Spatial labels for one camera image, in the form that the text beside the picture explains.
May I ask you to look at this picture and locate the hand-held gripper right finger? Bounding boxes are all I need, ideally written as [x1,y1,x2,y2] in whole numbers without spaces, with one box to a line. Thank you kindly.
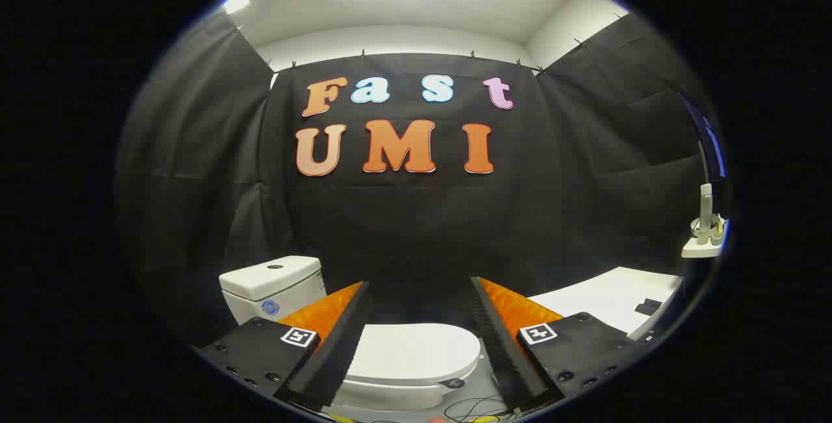
[469,276,651,418]

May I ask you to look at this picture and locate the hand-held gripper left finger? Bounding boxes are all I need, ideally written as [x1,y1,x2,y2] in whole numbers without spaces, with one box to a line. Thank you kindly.
[192,280,372,412]

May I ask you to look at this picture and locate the white toilet lid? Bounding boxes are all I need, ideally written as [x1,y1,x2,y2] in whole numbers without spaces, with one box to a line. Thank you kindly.
[344,323,483,386]

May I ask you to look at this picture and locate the white toilet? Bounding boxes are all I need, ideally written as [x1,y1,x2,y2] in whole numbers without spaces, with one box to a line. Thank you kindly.
[219,255,483,411]

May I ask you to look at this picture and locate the white drawer cabinet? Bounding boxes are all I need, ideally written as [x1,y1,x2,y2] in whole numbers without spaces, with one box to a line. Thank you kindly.
[528,267,684,339]

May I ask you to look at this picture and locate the black backdrop cloth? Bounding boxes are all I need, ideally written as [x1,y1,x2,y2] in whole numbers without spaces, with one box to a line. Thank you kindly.
[117,10,712,346]

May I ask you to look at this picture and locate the tall grey bottle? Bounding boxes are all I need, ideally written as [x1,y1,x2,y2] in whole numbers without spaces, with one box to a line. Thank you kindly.
[697,184,714,245]

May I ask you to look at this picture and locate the black floor cables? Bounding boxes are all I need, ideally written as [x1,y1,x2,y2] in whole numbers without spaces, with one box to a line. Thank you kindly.
[442,394,521,423]

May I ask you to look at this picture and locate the small white wall shelf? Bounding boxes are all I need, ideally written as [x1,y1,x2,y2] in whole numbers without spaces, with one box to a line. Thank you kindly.
[681,218,729,259]

